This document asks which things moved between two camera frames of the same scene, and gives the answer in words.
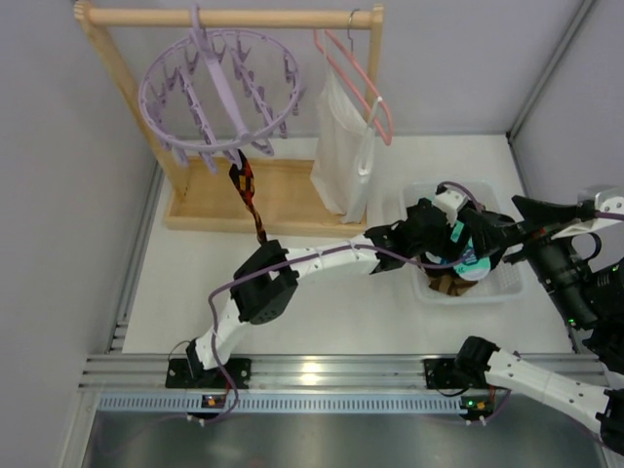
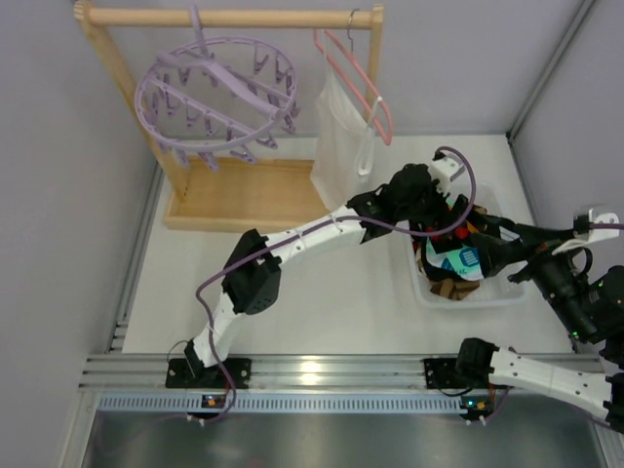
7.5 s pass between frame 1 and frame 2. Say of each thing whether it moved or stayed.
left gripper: moved
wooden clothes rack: stayed
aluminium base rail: stayed
